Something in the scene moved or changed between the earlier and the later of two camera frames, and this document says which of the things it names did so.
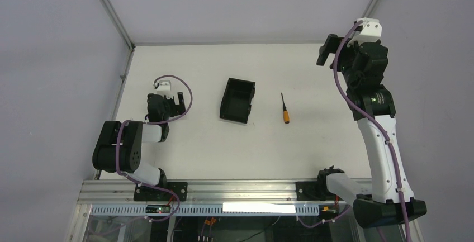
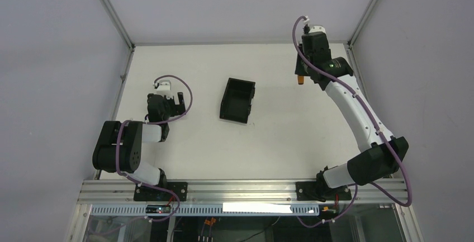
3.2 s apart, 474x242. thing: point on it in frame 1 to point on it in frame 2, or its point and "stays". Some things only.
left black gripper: [176, 105] stays
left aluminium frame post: [119, 25] stays
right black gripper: [329, 48] to [302, 67]
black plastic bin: [235, 105] stays
